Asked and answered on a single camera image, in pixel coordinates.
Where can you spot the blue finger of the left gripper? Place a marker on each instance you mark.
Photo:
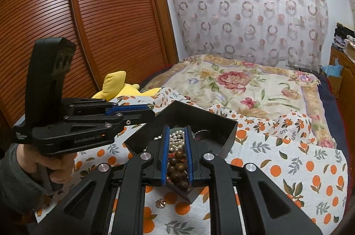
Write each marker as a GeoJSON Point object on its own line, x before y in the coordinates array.
{"type": "Point", "coordinates": [127, 110]}
{"type": "Point", "coordinates": [132, 117]}

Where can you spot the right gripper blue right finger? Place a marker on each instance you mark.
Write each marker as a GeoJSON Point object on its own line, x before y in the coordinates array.
{"type": "Point", "coordinates": [188, 155]}

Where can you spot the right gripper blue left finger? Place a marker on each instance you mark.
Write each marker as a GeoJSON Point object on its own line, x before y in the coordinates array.
{"type": "Point", "coordinates": [165, 142]}

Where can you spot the left forearm grey sleeve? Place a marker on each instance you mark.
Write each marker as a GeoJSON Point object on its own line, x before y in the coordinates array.
{"type": "Point", "coordinates": [21, 193]}

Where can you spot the black jewelry box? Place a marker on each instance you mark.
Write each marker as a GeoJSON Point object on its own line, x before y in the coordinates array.
{"type": "Point", "coordinates": [177, 138]}

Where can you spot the left hand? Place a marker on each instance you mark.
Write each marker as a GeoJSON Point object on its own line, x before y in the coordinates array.
{"type": "Point", "coordinates": [29, 159]}

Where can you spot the yellow plush toy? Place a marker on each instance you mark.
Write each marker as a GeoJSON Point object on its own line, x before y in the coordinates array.
{"type": "Point", "coordinates": [114, 85]}

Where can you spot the small gold flower brooch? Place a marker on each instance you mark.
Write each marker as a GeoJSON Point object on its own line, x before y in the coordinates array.
{"type": "Point", "coordinates": [160, 203]}

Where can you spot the floral quilt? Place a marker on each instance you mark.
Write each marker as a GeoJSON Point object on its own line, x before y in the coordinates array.
{"type": "Point", "coordinates": [270, 99]}

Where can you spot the orange print bed sheet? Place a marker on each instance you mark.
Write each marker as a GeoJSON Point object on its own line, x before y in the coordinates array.
{"type": "Point", "coordinates": [267, 184]}

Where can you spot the wooden louvered wardrobe door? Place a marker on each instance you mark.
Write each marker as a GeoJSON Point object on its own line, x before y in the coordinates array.
{"type": "Point", "coordinates": [110, 35]}

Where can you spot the circle pattern sheer curtain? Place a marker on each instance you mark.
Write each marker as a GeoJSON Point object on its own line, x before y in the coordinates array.
{"type": "Point", "coordinates": [267, 32]}

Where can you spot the wooden side cabinet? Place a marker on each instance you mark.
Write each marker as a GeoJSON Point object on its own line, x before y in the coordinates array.
{"type": "Point", "coordinates": [346, 90]}

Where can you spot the blue tissue bag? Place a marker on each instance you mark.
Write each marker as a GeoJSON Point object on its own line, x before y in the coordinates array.
{"type": "Point", "coordinates": [333, 70]}

